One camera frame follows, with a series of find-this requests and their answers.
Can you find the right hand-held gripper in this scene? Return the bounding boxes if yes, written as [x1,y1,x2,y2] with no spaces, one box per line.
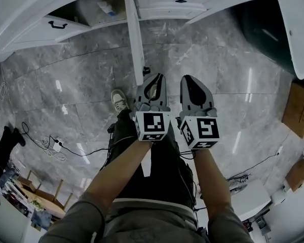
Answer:
[178,74,221,150]

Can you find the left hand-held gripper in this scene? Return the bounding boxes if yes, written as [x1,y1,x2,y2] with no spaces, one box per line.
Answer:
[134,72,172,142]

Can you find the white cabinet door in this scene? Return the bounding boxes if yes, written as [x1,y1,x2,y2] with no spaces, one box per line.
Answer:
[123,0,150,86]
[0,15,92,53]

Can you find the person's left forearm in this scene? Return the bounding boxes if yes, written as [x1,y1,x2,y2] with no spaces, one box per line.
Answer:
[86,137,154,205]

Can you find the person's right forearm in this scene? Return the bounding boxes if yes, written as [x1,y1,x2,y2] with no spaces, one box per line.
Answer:
[192,148,233,221]

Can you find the person's left shoe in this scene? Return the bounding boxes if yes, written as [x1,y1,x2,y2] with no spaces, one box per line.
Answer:
[110,89,130,113]

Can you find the white plain drawer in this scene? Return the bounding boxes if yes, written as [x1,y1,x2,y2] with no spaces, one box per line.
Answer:
[139,8,208,20]

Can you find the person's dark trousers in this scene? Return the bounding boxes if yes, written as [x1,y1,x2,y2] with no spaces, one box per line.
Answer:
[107,109,196,210]

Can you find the white plastic packet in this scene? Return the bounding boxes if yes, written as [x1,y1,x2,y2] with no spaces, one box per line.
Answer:
[97,0,117,17]

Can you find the large printed cardboard box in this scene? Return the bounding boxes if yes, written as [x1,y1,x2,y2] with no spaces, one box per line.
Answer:
[281,81,304,139]

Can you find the white power strip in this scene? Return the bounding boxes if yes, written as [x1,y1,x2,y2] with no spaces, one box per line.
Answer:
[52,137,64,152]

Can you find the white freestanding bathtub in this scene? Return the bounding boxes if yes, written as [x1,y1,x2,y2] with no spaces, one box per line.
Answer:
[233,0,304,80]

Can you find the small cardboard box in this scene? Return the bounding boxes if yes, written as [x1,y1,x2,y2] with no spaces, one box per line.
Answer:
[285,158,304,192]

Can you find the person's grey shirt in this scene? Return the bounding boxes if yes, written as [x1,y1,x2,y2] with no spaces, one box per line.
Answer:
[39,191,254,243]

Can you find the wooden table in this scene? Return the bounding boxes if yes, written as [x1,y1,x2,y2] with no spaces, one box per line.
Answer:
[15,170,74,220]

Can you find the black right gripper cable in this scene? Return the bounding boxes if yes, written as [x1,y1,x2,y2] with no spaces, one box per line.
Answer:
[177,149,201,212]

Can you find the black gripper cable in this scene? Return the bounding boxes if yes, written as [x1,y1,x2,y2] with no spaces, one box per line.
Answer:
[177,149,201,212]
[101,125,142,172]

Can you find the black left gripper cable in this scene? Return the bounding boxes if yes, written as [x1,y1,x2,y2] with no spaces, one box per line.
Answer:
[101,125,142,172]

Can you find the black floor cable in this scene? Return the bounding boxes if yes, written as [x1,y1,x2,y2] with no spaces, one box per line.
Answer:
[21,121,112,158]

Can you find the tangled white cable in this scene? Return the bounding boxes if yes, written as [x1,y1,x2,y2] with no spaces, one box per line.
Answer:
[36,138,66,161]

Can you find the coiled white cable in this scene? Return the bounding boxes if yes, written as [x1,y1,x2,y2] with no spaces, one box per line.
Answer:
[0,64,10,101]

